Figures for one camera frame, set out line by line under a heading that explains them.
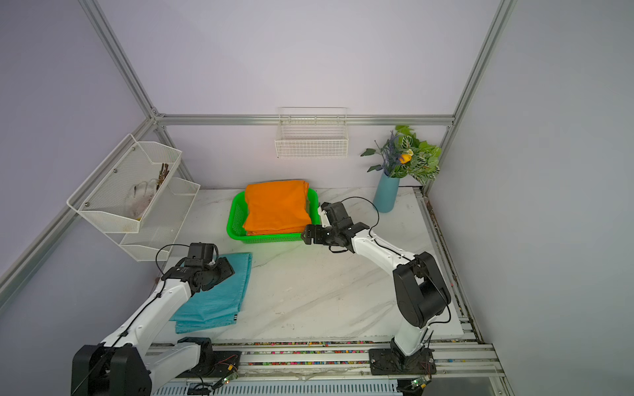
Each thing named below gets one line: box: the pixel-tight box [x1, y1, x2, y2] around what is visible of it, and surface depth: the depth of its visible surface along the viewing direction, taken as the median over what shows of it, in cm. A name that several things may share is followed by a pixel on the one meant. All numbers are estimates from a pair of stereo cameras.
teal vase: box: [373, 170, 401, 214], surface depth 107 cm
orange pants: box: [241, 179, 313, 236], surface depth 101 cm
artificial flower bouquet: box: [359, 125, 442, 184], surface depth 90 cm
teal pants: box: [169, 252, 253, 335], surface depth 82 cm
